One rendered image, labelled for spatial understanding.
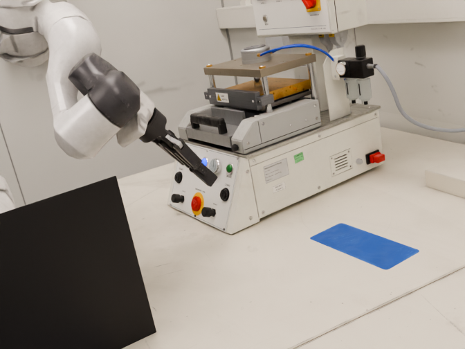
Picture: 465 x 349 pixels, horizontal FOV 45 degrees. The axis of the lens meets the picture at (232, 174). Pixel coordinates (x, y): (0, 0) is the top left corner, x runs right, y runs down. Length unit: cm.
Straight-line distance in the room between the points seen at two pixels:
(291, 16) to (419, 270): 79
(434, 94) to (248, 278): 96
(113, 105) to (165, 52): 183
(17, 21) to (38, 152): 149
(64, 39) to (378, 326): 84
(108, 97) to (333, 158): 67
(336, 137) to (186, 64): 155
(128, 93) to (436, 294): 66
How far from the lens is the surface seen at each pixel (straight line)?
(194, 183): 152
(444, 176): 145
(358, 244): 124
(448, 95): 184
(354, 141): 157
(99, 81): 111
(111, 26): 283
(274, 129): 139
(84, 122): 110
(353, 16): 154
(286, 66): 143
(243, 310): 107
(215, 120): 141
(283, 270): 118
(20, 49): 142
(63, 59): 125
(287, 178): 143
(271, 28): 168
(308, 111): 145
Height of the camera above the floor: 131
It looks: 18 degrees down
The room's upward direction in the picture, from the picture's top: 11 degrees counter-clockwise
